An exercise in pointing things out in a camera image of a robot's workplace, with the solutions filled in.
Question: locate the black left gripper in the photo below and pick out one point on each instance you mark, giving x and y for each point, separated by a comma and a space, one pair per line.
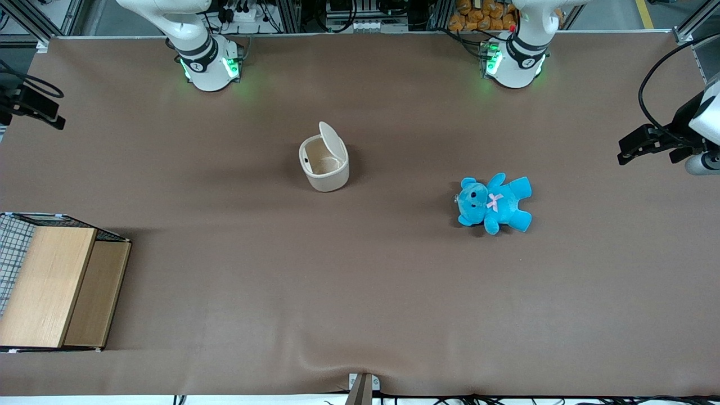
679, 125

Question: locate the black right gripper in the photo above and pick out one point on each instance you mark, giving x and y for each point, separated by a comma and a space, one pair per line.
12, 102

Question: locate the white trash can lid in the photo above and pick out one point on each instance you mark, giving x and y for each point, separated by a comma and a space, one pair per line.
333, 142

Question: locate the white plastic trash can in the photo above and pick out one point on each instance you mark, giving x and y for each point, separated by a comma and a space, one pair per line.
329, 181

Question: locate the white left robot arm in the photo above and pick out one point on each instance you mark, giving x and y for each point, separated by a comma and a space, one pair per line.
514, 67

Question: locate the blue teddy bear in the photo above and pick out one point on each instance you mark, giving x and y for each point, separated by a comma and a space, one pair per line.
506, 205

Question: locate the white power strip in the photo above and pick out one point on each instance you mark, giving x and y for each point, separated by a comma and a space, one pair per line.
244, 14

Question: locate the orange plush toys pile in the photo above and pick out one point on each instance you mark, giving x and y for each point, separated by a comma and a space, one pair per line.
481, 17

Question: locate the brown table mat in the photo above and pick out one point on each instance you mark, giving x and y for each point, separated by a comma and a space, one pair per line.
360, 292

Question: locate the grey cylindrical wrist camera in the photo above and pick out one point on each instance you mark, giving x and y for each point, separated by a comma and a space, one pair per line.
703, 163

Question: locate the aluminium frame post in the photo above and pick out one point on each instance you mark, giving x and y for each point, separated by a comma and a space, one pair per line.
694, 25
34, 22

